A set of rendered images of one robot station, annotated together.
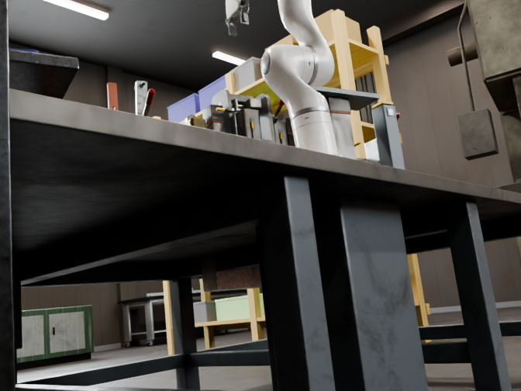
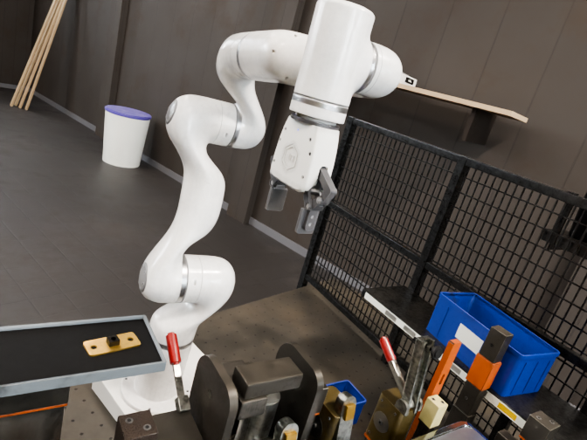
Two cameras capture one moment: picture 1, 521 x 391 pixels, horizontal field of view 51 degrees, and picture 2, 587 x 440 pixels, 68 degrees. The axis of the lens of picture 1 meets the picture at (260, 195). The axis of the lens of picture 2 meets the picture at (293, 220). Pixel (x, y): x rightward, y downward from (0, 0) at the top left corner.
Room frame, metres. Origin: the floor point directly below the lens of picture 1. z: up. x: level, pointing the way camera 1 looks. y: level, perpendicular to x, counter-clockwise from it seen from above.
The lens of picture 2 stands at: (2.57, -0.05, 1.65)
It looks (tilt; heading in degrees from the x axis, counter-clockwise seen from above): 18 degrees down; 174
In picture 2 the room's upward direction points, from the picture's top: 16 degrees clockwise
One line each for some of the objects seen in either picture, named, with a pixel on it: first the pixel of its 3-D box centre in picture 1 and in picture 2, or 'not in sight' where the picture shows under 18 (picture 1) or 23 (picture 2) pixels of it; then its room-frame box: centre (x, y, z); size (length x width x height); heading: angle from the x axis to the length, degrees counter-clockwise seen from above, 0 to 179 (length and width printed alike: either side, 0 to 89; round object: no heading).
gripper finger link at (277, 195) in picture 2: (245, 14); (274, 189); (1.86, -0.02, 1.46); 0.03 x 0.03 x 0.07; 32
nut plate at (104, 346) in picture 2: not in sight; (113, 341); (1.95, -0.22, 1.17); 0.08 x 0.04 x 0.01; 131
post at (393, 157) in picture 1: (391, 160); not in sight; (2.14, -0.54, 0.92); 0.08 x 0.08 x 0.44; 31
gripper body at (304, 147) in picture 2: (236, 1); (307, 150); (1.91, 0.01, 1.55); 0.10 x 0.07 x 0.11; 32
